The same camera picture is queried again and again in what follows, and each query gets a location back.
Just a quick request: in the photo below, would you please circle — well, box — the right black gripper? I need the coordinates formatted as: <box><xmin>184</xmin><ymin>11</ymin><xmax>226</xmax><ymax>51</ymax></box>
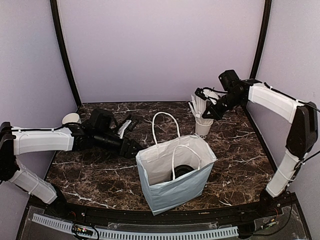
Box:
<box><xmin>202</xmin><ymin>91</ymin><xmax>245</xmax><ymax>121</ymax></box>

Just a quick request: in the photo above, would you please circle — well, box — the white cup holding straws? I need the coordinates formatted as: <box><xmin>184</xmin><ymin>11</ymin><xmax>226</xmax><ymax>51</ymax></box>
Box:
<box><xmin>195</xmin><ymin>118</ymin><xmax>214</xmax><ymax>139</ymax></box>

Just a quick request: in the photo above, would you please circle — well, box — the white paper bag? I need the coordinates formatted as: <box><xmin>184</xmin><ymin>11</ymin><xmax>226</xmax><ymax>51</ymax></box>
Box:
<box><xmin>135</xmin><ymin>111</ymin><xmax>218</xmax><ymax>217</ymax></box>

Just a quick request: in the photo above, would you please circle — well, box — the stack of paper cups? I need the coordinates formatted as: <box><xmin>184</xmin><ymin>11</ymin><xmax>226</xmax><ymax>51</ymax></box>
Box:
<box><xmin>62</xmin><ymin>112</ymin><xmax>82</xmax><ymax>125</ymax></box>

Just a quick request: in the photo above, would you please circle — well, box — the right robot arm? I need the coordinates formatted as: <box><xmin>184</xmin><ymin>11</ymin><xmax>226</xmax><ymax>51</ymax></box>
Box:
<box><xmin>195</xmin><ymin>69</ymin><xmax>319</xmax><ymax>217</ymax></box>

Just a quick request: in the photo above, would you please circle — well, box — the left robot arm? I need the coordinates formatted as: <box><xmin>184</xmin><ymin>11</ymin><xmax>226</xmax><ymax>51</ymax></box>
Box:
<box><xmin>0</xmin><ymin>108</ymin><xmax>143</xmax><ymax>218</ymax></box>

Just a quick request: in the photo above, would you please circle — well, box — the green circuit board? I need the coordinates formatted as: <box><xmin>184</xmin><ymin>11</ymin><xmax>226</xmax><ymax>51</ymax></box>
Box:
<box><xmin>71</xmin><ymin>224</ymin><xmax>94</xmax><ymax>236</ymax></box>

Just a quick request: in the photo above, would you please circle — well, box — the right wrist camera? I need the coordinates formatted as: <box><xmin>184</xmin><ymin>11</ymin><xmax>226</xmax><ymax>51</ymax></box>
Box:
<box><xmin>195</xmin><ymin>87</ymin><xmax>220</xmax><ymax>105</ymax></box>

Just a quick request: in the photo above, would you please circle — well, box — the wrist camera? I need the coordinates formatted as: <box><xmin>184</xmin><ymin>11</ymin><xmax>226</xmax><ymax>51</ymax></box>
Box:
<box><xmin>195</xmin><ymin>87</ymin><xmax>220</xmax><ymax>105</ymax></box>
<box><xmin>117</xmin><ymin>114</ymin><xmax>139</xmax><ymax>139</ymax></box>

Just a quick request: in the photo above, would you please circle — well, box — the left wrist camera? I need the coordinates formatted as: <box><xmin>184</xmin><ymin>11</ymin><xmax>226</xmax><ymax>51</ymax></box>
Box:
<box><xmin>117</xmin><ymin>114</ymin><xmax>139</xmax><ymax>139</ymax></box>

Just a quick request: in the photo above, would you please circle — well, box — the black front table rail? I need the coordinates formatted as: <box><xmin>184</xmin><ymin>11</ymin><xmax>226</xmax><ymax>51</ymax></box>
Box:
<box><xmin>44</xmin><ymin>199</ymin><xmax>276</xmax><ymax>227</ymax></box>

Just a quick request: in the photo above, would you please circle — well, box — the white slotted cable duct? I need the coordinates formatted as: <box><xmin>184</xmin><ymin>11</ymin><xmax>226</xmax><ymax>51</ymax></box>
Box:
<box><xmin>31</xmin><ymin>213</ymin><xmax>239</xmax><ymax>240</ymax></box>

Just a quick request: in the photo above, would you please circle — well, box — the left black frame post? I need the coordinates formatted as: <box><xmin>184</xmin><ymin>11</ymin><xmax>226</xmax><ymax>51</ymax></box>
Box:
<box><xmin>49</xmin><ymin>0</ymin><xmax>82</xmax><ymax>108</ymax></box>

